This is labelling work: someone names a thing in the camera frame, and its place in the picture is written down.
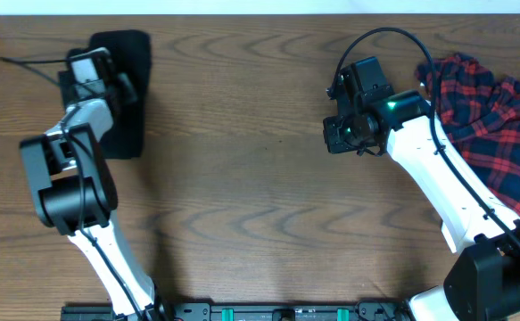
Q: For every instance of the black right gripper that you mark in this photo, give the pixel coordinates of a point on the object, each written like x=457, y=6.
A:
x=334, y=144

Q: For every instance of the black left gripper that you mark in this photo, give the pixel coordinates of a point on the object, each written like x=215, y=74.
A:
x=126, y=89

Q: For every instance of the black polo shirt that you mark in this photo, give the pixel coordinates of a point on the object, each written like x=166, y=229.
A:
x=131, y=61

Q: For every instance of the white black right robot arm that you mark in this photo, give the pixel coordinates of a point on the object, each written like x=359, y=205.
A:
x=484, y=282

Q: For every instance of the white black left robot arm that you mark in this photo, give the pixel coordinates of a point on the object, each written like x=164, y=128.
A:
x=70, y=182

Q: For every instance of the red navy plaid shirt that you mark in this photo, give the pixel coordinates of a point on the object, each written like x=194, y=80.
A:
x=480, y=115

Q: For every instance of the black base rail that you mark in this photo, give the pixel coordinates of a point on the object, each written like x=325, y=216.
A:
x=365, y=310

